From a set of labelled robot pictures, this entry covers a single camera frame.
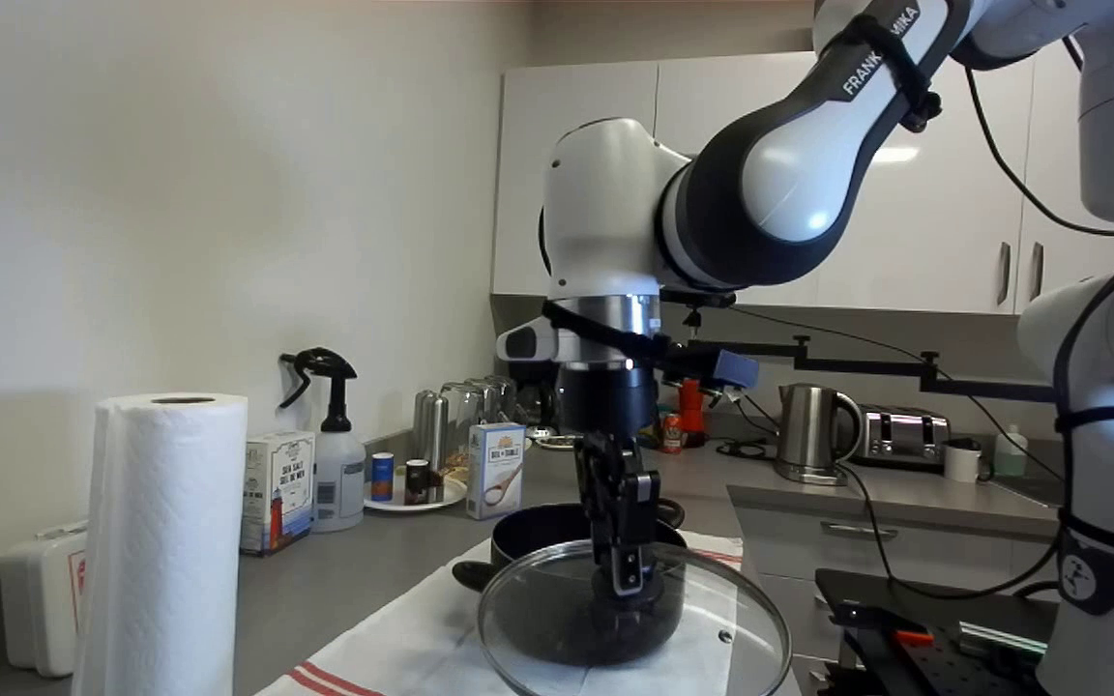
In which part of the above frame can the drawer handle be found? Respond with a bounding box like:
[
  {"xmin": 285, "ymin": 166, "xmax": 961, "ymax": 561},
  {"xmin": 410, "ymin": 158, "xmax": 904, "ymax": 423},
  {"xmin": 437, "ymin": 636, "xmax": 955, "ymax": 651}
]
[{"xmin": 819, "ymin": 521, "xmax": 899, "ymax": 541}]

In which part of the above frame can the white red-striped dish towel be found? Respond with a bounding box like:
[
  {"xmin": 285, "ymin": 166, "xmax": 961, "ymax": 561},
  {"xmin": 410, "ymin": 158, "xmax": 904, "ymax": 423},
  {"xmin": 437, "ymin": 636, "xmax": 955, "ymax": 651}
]
[{"xmin": 252, "ymin": 530, "xmax": 802, "ymax": 696}]

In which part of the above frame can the white plastic case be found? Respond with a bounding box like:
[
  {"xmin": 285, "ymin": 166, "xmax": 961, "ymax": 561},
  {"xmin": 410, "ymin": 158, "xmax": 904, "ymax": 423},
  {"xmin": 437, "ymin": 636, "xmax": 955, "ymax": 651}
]
[{"xmin": 0, "ymin": 527, "xmax": 90, "ymax": 679}]

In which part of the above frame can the glass lid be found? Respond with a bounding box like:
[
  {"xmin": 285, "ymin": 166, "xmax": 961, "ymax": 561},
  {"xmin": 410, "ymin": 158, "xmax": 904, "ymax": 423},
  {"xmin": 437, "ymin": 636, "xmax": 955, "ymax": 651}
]
[{"xmin": 477, "ymin": 539, "xmax": 794, "ymax": 696}]

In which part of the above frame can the row of steel canisters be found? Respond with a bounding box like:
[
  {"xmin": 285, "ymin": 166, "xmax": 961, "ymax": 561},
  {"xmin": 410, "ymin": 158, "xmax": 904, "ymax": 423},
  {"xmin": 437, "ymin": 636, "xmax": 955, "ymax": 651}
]
[{"xmin": 411, "ymin": 375, "xmax": 519, "ymax": 477}]

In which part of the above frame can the drawer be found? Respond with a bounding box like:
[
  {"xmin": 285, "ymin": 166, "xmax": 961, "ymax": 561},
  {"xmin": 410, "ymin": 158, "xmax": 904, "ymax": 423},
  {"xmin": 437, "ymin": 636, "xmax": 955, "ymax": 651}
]
[{"xmin": 733, "ymin": 501, "xmax": 1063, "ymax": 593}]

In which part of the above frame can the red bottle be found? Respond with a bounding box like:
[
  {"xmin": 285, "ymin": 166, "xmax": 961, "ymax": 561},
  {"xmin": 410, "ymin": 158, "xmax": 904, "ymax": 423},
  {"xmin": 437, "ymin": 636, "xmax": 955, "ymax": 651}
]
[{"xmin": 677, "ymin": 378, "xmax": 709, "ymax": 438}]

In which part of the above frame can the clear soap bottle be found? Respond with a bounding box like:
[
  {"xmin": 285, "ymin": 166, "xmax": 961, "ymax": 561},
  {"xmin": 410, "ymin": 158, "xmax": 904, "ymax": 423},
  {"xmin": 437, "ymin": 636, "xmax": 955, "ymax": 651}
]
[{"xmin": 993, "ymin": 424, "xmax": 1030, "ymax": 478}]

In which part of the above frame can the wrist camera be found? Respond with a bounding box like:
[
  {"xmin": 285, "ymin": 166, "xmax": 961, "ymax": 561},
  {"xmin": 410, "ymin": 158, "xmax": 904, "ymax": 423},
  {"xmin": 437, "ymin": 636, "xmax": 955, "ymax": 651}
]
[{"xmin": 656, "ymin": 338, "xmax": 761, "ymax": 391}]

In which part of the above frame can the steel toaster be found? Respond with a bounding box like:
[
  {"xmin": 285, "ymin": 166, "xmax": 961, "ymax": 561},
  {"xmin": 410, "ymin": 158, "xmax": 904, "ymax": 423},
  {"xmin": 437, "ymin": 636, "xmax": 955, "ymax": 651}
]
[{"xmin": 851, "ymin": 405, "xmax": 953, "ymax": 473}]

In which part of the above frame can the wall cabinet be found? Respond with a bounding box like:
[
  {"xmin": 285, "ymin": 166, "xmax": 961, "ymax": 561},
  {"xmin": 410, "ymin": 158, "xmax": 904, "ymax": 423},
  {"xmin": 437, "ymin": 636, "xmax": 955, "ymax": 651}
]
[{"xmin": 490, "ymin": 43, "xmax": 1114, "ymax": 317}]

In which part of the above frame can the cabinet door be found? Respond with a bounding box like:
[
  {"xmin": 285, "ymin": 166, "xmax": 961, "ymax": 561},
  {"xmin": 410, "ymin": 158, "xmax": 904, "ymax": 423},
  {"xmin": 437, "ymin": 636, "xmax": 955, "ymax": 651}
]
[
  {"xmin": 1013, "ymin": 43, "xmax": 1114, "ymax": 317},
  {"xmin": 813, "ymin": 56, "xmax": 1037, "ymax": 314},
  {"xmin": 492, "ymin": 61, "xmax": 660, "ymax": 298}
]

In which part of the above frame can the white plate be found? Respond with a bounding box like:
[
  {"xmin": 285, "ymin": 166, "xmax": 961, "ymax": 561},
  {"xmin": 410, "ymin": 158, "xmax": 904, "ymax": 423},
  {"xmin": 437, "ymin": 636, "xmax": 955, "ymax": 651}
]
[{"xmin": 363, "ymin": 472, "xmax": 469, "ymax": 514}]

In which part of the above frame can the paper towel roll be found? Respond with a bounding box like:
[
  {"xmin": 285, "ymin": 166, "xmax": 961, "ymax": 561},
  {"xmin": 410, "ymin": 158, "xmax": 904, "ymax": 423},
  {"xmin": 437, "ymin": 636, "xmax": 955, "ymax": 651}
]
[{"xmin": 72, "ymin": 392, "xmax": 249, "ymax": 696}]

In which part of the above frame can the white mug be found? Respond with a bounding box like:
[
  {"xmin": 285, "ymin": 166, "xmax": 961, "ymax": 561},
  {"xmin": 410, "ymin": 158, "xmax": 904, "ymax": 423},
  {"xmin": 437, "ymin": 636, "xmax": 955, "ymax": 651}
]
[{"xmin": 943, "ymin": 437, "xmax": 994, "ymax": 483}]

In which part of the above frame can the pale blue salt box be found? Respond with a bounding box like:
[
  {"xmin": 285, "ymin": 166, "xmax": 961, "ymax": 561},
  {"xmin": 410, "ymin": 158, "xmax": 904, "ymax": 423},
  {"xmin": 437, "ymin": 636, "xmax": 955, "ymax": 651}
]
[{"xmin": 466, "ymin": 422, "xmax": 527, "ymax": 521}]

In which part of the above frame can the black cable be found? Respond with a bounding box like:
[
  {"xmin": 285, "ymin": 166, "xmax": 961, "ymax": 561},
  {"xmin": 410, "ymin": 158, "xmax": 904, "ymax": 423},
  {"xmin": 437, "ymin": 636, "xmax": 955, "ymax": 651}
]
[{"xmin": 835, "ymin": 462, "xmax": 1063, "ymax": 602}]

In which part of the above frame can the steel electric kettle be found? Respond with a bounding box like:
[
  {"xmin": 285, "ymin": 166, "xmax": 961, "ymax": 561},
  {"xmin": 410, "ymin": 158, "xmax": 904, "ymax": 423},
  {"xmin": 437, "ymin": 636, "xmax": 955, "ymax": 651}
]
[{"xmin": 774, "ymin": 382, "xmax": 865, "ymax": 486}]

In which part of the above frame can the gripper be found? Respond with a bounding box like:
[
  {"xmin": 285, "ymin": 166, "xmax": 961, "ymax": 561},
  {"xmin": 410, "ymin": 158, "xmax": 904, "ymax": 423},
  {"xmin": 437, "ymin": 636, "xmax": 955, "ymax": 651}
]
[{"xmin": 556, "ymin": 364, "xmax": 662, "ymax": 596}]

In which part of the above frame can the white spray bottle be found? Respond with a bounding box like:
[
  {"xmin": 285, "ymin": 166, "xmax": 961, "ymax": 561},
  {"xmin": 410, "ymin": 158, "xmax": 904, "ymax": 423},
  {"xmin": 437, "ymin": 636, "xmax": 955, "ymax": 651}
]
[{"xmin": 278, "ymin": 347, "xmax": 367, "ymax": 534}]

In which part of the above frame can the black pot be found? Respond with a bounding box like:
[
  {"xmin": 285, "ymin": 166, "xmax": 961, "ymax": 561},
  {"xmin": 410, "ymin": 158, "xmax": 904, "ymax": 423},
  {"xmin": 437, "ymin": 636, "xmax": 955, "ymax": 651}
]
[{"xmin": 452, "ymin": 500, "xmax": 689, "ymax": 668}]

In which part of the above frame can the white salt box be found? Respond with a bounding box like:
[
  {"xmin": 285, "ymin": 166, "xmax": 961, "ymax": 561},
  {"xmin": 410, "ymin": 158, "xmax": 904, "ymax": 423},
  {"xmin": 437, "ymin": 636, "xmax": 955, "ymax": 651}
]
[{"xmin": 239, "ymin": 431, "xmax": 317, "ymax": 558}]

